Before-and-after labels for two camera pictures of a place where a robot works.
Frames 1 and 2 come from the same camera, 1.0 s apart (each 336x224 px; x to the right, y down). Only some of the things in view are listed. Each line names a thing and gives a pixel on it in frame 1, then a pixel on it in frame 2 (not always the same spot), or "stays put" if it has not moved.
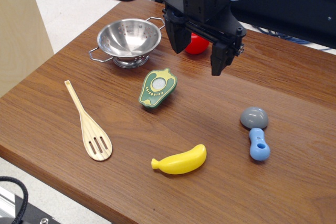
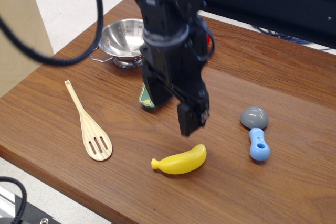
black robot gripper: x=203 y=8 to x=178 y=53
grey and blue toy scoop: x=256 y=118 stays put
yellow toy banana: x=181 y=162 stays put
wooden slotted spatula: x=97 y=144 stays put
